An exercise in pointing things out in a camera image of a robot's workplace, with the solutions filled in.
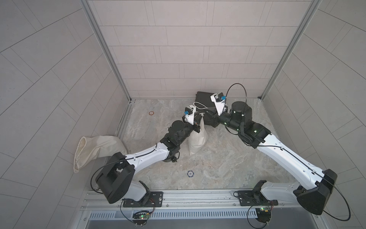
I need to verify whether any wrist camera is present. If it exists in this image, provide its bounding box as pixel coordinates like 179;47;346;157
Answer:
183;105;196;125
210;93;227;116

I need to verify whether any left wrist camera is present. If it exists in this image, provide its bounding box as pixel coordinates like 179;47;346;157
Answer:
183;105;196;125

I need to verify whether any ventilation grille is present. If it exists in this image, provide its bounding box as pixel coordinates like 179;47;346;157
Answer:
89;208;258;220

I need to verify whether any white cloth soil bag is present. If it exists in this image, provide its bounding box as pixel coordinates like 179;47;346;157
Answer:
188;118;208;156

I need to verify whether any corner aluminium profile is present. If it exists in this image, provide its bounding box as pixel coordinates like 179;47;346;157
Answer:
258;0;322;101
81;0;132;103

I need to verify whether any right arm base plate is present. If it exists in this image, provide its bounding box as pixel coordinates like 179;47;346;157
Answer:
233;180;278;207

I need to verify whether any left corner aluminium profile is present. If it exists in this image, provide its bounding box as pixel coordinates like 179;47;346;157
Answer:
81;0;132;103

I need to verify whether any black ribbed briefcase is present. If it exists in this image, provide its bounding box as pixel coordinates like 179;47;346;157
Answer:
194;91;216;112

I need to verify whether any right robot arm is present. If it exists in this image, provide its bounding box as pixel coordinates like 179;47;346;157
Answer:
204;101;337;215

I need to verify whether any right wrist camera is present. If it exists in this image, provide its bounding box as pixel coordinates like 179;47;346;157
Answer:
210;93;227;116

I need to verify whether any aluminium mounting rail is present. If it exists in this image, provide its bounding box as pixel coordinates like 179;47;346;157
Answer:
81;189;300;210

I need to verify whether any blue poker chip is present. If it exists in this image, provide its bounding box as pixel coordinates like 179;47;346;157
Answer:
187;170;194;177

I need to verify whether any black alarm clock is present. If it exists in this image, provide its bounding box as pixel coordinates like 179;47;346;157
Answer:
164;152;180;163

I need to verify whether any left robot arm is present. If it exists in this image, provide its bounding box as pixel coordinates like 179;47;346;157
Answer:
95;113;202;206

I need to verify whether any circuit board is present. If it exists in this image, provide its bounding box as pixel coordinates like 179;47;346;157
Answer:
132;210;151;225
255;208;272;224

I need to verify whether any left circuit board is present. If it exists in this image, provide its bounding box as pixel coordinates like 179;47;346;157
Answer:
132;210;151;225

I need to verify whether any right circuit board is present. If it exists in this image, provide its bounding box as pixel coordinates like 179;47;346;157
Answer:
255;208;272;224

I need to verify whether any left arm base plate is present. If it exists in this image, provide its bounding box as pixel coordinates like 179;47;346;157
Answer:
123;191;164;208

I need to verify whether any right corner aluminium profile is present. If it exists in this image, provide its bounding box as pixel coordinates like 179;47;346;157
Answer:
258;0;322;101

